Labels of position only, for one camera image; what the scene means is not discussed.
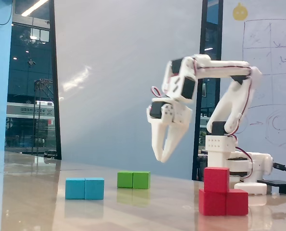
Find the black double window frame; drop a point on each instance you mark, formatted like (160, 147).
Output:
(204, 24)

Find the long green block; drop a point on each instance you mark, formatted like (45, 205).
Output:
(133, 180)

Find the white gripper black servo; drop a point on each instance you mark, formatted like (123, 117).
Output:
(179, 116)

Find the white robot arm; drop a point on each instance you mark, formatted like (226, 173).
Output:
(224, 67)

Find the flat black power box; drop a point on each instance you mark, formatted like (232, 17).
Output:
(280, 186)

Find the slim black window post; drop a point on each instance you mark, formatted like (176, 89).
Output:
(55, 96)

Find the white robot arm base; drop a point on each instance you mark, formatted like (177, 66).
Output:
(251, 188)

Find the ceiling light strip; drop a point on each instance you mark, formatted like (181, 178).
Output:
(34, 7)

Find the yellow round sticker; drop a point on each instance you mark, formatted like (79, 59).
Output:
(240, 10)

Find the whiteboard with marker drawings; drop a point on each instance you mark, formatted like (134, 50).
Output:
(277, 36)

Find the long red block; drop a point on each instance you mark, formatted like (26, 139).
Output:
(237, 203)

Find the long blue block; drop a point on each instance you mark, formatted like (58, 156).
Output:
(84, 188)

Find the small red cube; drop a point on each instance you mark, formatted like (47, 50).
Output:
(216, 180)

